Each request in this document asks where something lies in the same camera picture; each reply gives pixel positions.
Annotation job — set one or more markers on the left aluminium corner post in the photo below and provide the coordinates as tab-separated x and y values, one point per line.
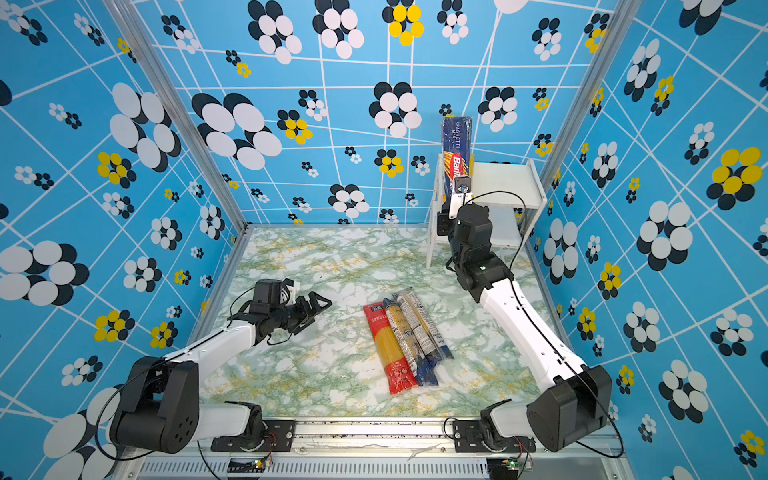
127	20

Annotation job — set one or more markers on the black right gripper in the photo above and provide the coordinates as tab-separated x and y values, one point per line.
446	224

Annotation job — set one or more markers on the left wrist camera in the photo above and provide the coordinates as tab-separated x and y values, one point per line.
273	291

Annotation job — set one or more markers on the blue Barilla spaghetti bag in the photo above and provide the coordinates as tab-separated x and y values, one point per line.
456	135

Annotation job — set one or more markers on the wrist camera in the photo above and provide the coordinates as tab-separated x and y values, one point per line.
460	194
273	291

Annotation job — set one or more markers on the white two-tier shelf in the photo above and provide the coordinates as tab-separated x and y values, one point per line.
515	198

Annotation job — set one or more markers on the right aluminium corner post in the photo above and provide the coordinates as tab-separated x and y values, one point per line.
620	22

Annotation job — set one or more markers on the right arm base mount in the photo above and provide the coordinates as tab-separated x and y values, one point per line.
477	436

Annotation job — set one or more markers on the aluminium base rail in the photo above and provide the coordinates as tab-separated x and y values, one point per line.
379	448

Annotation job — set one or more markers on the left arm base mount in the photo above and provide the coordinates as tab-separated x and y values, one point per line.
275	435

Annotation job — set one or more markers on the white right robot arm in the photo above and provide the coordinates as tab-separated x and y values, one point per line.
574	398

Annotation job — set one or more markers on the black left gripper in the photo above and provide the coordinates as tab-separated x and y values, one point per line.
305	314

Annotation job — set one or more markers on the red spaghetti bag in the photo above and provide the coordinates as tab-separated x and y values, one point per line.
397	370

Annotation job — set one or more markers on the aluminium corner post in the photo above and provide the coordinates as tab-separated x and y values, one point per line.
620	22
127	20

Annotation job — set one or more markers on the dark blue clear spaghetti bag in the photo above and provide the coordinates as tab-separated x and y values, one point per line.
417	360

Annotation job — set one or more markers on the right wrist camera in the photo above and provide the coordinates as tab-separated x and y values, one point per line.
460	194

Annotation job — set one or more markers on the clear striped spaghetti bag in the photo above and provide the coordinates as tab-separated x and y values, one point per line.
423	327

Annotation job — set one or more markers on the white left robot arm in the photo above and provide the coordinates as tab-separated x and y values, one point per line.
159	408

